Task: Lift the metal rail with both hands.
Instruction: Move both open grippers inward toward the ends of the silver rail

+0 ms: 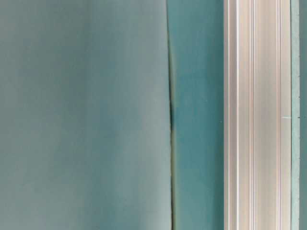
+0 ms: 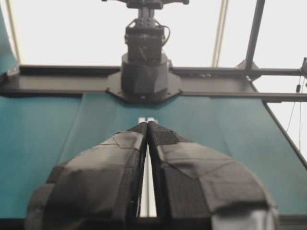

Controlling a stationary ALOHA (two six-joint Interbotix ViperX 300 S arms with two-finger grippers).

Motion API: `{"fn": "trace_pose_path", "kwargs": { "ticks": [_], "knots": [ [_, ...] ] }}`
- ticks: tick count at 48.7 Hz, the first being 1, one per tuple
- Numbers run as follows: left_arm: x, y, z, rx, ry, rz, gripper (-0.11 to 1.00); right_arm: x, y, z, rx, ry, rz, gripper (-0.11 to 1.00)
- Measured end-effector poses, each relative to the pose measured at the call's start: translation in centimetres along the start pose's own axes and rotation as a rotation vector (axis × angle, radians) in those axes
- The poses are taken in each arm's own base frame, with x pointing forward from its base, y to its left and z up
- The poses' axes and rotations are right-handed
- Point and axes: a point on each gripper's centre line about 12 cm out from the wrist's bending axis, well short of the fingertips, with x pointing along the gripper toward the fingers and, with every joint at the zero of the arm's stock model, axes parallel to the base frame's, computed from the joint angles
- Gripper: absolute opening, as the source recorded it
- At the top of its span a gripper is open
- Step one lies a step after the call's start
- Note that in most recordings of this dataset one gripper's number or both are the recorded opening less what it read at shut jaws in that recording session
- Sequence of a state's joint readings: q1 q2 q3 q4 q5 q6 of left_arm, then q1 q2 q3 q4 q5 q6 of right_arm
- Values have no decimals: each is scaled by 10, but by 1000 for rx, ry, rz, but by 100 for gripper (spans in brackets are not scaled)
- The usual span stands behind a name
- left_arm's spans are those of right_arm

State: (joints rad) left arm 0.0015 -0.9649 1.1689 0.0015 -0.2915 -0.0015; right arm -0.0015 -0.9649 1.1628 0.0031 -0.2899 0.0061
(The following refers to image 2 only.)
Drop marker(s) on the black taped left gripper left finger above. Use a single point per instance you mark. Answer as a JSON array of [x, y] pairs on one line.
[[99, 189]]

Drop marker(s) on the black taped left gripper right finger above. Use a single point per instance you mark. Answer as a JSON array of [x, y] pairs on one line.
[[198, 188]]

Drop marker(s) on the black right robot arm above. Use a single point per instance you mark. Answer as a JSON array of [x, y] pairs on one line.
[[145, 38]]

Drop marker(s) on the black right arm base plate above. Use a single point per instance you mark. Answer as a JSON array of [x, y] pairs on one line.
[[137, 89]]

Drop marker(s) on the black aluminium frame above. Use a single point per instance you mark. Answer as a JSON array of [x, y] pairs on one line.
[[218, 106]]

